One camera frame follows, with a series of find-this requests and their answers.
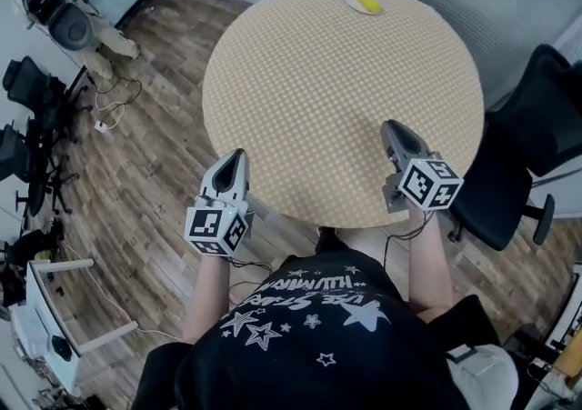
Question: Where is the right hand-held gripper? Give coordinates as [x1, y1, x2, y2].
[379, 120, 465, 214]

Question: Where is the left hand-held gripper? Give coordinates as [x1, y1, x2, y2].
[184, 148, 256, 258]

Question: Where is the small white plate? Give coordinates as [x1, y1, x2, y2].
[343, 0, 386, 16]

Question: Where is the person's right forearm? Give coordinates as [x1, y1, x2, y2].
[406, 207, 456, 323]

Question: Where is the person's left forearm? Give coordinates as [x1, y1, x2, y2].
[181, 253, 241, 345]

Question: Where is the round table with checkered cloth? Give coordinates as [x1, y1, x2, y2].
[202, 0, 486, 230]

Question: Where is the black mesh office chair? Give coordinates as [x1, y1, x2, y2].
[447, 43, 582, 253]

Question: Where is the person's leg with black shoe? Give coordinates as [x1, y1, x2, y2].
[316, 225, 352, 260]

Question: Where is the person's black star-print shirt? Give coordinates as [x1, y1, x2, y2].
[131, 251, 506, 410]

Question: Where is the black swivel chair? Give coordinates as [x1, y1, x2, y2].
[2, 55, 88, 127]
[0, 124, 75, 219]

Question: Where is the black round chest rig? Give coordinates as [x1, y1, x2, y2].
[25, 0, 95, 54]

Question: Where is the black computer mouse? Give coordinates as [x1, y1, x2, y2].
[50, 334, 73, 363]

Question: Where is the white desk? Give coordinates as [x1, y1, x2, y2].
[11, 257, 138, 405]

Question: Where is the white waist pouch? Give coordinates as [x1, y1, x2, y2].
[447, 344, 520, 410]

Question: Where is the white charger with cable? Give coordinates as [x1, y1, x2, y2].
[94, 101, 126, 133]

